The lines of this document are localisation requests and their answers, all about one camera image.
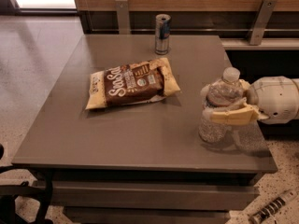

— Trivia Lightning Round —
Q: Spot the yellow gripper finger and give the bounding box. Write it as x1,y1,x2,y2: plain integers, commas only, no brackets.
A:
200,79,250,98
203,105,260,126

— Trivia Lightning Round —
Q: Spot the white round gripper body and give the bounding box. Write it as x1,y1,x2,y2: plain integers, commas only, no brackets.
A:
247,76,296,124

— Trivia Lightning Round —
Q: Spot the clear plastic water bottle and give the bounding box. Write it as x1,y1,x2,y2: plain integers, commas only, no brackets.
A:
199,67,244,143

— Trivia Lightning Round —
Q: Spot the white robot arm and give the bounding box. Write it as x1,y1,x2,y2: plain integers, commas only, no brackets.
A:
203,77,299,126

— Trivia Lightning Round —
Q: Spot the silver blue redbull can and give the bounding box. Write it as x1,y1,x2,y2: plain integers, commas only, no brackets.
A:
155,14,171,55

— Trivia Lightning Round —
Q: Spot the brown seaweed snack bag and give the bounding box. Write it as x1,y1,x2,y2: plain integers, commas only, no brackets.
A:
86,58,180,110

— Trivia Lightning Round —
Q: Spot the striped cylinder on floor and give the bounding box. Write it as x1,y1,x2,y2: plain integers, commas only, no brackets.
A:
249,189,297,224

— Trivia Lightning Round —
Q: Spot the black office chair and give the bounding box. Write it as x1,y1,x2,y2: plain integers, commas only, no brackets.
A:
0,143,54,224

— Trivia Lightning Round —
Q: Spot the right metal wall bracket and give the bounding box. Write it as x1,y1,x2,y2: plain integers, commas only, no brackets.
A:
248,0,278,46

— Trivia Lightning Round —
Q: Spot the metal wall bracket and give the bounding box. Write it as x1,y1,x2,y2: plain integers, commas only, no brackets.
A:
115,0,131,35
248,0,278,46

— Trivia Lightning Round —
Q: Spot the left metal wall bracket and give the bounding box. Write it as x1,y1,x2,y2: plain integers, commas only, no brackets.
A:
115,0,131,35

